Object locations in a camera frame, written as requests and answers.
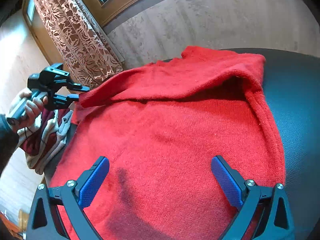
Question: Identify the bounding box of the white and maroon garment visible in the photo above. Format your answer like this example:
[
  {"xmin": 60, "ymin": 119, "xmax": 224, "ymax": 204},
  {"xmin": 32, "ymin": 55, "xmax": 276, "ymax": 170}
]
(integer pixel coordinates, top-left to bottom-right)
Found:
[{"xmin": 9, "ymin": 97, "xmax": 73, "ymax": 176}]

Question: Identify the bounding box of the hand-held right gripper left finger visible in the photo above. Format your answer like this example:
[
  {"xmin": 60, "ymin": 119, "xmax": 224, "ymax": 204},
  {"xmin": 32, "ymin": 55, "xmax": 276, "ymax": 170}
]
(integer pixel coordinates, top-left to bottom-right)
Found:
[{"xmin": 26, "ymin": 156, "xmax": 110, "ymax": 240}]

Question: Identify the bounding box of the red knitted sweater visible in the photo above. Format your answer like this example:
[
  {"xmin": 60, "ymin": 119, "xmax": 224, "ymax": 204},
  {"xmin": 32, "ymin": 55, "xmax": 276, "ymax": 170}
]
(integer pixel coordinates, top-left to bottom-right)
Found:
[{"xmin": 49, "ymin": 45, "xmax": 287, "ymax": 240}]

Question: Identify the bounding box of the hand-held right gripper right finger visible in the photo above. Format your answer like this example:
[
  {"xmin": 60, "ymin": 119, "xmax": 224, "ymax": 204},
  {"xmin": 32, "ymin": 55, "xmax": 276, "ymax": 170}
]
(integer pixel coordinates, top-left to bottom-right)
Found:
[{"xmin": 211, "ymin": 155, "xmax": 295, "ymax": 240}]

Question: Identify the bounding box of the person's left hand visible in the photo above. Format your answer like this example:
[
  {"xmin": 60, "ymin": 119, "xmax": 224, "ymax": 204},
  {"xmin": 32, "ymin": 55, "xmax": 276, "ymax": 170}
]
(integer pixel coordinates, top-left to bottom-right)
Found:
[{"xmin": 18, "ymin": 91, "xmax": 49, "ymax": 128}]

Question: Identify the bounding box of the brown floral curtain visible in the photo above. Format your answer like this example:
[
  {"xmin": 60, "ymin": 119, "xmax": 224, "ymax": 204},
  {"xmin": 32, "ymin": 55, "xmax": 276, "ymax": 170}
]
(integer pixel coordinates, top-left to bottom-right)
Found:
[{"xmin": 30, "ymin": 0, "xmax": 125, "ymax": 90}]

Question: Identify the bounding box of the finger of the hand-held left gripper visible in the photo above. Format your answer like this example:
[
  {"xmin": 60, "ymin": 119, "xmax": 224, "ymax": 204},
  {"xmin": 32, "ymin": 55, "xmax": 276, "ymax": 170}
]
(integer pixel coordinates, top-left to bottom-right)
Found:
[
  {"xmin": 53, "ymin": 94, "xmax": 81, "ymax": 110},
  {"xmin": 67, "ymin": 82, "xmax": 90, "ymax": 92}
]

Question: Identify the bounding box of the wooden window sill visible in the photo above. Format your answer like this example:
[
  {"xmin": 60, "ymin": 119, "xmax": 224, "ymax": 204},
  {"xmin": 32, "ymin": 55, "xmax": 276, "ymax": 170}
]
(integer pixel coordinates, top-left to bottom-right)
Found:
[{"xmin": 100, "ymin": 0, "xmax": 190, "ymax": 28}]

